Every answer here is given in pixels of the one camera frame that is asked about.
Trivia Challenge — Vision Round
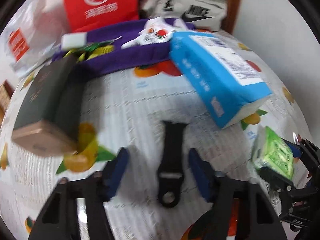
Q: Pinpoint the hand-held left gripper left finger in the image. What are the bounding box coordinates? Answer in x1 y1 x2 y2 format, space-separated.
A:
27 147 130 240

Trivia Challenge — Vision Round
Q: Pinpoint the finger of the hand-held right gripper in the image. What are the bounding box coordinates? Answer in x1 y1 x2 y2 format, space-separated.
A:
259 166 294 198
285 134 320 178

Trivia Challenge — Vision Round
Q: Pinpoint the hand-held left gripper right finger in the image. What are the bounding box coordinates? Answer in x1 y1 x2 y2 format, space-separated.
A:
187 148 288 240

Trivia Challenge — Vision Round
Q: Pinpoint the light green tissue pack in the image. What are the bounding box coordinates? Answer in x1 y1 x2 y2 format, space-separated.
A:
251 126 295 180

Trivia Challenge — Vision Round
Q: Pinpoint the black rubber strap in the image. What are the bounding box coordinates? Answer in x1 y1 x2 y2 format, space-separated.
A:
156 120 185 208

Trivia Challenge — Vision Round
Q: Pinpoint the purple cloth bag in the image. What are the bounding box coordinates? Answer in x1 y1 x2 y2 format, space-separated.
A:
54 17 198 77

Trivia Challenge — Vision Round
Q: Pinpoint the yellow black-striped pouch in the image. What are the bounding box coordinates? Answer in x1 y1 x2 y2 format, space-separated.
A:
62 44 114 62

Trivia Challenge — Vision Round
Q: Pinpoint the white soft block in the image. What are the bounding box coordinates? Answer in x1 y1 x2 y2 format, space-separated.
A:
61 32 88 50

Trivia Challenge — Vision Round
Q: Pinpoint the blue tissue box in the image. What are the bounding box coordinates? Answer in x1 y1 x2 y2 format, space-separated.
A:
169 30 273 130

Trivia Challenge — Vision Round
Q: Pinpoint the dark green gold box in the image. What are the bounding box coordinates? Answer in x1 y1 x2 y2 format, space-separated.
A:
11 55 85 157

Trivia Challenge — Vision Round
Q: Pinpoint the brown illustrated book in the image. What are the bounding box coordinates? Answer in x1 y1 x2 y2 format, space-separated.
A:
0 80 14 115

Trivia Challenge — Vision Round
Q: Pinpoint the white red-print packet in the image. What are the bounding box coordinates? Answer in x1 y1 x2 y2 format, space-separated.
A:
121 17 190 50

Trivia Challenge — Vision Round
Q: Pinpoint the white plastic shopping bag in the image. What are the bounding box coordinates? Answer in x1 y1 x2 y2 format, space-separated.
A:
5 0 67 78

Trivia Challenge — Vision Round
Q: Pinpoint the grey sports bag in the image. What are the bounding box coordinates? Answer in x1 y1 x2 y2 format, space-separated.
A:
139 0 228 32

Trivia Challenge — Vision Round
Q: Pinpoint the red paper bag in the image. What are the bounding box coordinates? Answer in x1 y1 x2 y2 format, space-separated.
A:
60 0 139 33

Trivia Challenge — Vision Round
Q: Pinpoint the brown wooden door frame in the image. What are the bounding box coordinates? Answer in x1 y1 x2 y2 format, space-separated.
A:
220 0 244 34

